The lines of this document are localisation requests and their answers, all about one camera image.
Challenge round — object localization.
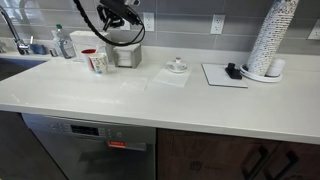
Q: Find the round white tray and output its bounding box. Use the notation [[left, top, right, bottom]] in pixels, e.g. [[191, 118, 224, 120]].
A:
[[239, 63, 284, 84]]

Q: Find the blue sponge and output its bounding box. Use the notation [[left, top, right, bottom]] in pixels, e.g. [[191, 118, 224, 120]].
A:
[[29, 43, 48, 56]]

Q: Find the white wall outlet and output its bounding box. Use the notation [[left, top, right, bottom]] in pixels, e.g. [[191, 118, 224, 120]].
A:
[[142, 12, 156, 32], [306, 18, 320, 41], [210, 14, 226, 35]]

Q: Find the tall stack of paper cups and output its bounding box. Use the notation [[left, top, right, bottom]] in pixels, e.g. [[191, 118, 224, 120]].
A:
[[246, 0, 300, 77]]

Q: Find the red and white cup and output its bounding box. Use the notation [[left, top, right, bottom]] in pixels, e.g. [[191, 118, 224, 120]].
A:
[[80, 48, 98, 71]]

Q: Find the white paper serviette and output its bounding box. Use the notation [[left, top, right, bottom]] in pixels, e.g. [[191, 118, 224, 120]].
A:
[[152, 67, 192, 89]]

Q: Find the small white dish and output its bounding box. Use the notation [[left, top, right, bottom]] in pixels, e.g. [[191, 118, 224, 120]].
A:
[[165, 57, 189, 74]]

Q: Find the dark wooden cabinet door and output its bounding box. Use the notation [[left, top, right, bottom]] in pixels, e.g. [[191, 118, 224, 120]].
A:
[[156, 128, 279, 180], [266, 141, 320, 180]]

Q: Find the dark kitchen sink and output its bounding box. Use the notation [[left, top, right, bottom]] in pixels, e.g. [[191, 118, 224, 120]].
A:
[[0, 58, 47, 82]]

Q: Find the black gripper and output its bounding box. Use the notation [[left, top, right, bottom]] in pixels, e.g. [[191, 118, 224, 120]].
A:
[[99, 0, 143, 33]]

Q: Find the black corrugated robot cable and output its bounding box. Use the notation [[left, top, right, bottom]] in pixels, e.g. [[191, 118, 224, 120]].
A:
[[72, 0, 146, 48]]

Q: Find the stainless steel dishwasher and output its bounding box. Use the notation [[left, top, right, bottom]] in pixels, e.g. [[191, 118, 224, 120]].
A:
[[21, 113, 157, 180]]

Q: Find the chrome kitchen faucet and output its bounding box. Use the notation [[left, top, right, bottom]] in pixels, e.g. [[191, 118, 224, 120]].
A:
[[0, 4, 32, 56]]

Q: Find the small black block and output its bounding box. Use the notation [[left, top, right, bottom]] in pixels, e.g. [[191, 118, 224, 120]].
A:
[[224, 62, 244, 81]]

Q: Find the printed white paper cup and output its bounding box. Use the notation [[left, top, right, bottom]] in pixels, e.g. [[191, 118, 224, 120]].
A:
[[88, 52, 110, 75]]

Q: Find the stack of white lids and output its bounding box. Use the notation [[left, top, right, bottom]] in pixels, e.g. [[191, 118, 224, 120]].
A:
[[265, 58, 287, 78]]

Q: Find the clear bottle with green cap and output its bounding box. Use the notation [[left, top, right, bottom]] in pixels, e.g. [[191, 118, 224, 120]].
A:
[[54, 23, 77, 60]]

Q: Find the white square board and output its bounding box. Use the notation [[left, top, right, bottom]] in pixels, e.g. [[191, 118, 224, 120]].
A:
[[201, 63, 249, 89]]

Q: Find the black cabinet handle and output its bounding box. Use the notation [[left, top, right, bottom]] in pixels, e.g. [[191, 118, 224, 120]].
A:
[[265, 149, 300, 180], [241, 145, 270, 180]]

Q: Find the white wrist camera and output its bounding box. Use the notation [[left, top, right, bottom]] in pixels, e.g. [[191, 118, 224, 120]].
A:
[[124, 0, 141, 7]]

